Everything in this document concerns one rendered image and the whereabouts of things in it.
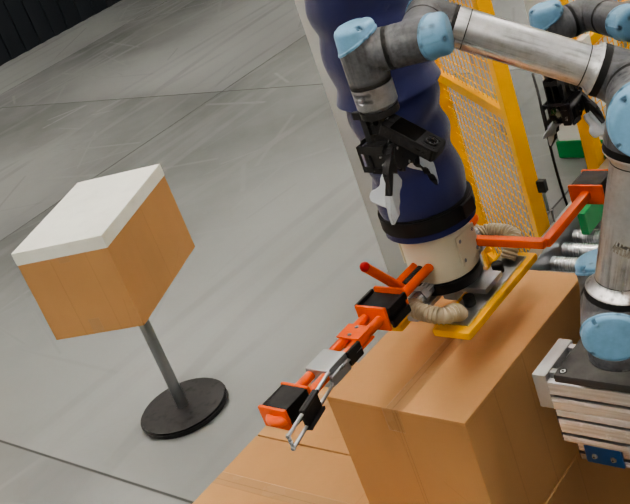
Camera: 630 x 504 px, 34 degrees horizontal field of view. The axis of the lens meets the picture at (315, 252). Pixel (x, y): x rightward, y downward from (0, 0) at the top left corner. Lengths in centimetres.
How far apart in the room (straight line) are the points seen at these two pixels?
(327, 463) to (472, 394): 75
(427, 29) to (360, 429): 112
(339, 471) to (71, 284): 149
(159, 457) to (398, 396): 208
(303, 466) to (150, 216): 150
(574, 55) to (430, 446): 98
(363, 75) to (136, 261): 234
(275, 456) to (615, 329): 143
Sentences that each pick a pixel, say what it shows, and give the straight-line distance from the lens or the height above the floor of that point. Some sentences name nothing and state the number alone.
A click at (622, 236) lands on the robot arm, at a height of 140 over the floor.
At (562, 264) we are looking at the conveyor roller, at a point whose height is 54.
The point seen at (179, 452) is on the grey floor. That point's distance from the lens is 435.
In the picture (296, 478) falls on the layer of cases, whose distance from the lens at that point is 300.
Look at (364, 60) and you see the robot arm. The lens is 178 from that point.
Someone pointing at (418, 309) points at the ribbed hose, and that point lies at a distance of 234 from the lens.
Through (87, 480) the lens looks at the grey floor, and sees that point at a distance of 448.
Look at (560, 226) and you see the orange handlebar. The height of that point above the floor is 119.
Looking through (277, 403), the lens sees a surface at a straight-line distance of 208.
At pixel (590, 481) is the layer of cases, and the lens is 285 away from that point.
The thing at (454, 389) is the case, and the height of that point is 94.
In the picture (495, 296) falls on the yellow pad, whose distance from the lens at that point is 244.
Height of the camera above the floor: 231
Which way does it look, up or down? 25 degrees down
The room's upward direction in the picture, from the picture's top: 21 degrees counter-clockwise
